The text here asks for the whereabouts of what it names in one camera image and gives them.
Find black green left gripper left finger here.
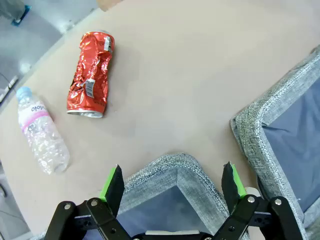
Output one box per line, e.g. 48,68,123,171
44,164,132,240

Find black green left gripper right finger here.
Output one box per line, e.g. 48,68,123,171
213,161,307,240

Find clear bottle with pink label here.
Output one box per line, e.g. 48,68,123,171
15,86,71,175

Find crushed red soda can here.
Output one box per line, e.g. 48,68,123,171
66,29,116,119

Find grey fabric basket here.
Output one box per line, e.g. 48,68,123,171
32,152,251,240
229,44,320,235

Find white desk with metal leg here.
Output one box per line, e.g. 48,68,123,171
0,74,20,104

